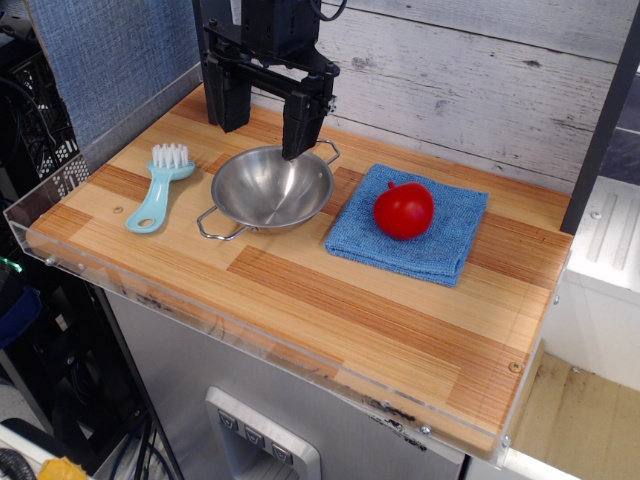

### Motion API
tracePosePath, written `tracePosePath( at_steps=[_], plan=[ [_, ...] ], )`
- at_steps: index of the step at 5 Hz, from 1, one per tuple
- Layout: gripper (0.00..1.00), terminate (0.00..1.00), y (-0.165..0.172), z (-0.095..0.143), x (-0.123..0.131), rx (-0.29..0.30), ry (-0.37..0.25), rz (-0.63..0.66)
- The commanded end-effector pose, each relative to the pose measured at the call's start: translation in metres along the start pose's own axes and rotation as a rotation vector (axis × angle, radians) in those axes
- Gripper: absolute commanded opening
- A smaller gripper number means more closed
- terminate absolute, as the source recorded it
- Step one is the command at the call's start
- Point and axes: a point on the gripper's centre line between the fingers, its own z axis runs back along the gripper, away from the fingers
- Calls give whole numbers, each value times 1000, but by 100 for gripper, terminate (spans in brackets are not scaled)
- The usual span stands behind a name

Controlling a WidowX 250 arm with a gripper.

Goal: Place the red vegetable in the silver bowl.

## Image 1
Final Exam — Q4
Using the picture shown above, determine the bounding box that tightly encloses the clear acrylic table guard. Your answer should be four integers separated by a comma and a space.
7, 152, 571, 461

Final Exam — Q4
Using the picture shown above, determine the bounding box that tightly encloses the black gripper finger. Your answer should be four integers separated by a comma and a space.
282, 75, 334, 160
204, 52, 251, 133

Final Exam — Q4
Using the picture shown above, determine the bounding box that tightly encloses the dark grey left post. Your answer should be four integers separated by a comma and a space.
191, 0, 251, 126

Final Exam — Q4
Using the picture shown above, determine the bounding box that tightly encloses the small stainless steel pot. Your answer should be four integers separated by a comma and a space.
197, 139, 341, 241

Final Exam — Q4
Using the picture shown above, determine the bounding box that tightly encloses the black plastic crate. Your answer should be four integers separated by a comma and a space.
1, 51, 89, 196

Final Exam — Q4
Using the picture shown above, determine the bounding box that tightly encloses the stainless steel cabinet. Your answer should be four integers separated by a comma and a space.
106, 293, 467, 479

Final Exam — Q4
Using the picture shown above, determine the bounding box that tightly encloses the dark grey right post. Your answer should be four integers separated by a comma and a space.
560, 5, 639, 235

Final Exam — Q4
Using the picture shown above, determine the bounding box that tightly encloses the yellow object bottom left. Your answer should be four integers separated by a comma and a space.
37, 458, 89, 480

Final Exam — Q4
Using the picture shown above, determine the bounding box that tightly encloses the light blue scrub brush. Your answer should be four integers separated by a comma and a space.
126, 144, 195, 234

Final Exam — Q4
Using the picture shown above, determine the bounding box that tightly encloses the dark grey post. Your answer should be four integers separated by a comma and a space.
191, 0, 251, 126
560, 5, 639, 235

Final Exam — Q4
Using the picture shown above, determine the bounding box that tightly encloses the white side unit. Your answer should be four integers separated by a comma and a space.
541, 176, 639, 390

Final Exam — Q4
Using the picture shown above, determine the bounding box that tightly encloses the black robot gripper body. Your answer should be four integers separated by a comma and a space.
205, 1, 340, 101

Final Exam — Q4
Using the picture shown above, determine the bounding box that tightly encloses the folded blue cloth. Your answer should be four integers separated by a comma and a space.
325, 164, 489, 287

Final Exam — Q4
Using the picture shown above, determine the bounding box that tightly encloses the red plastic tomato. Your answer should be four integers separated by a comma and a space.
373, 181, 435, 240

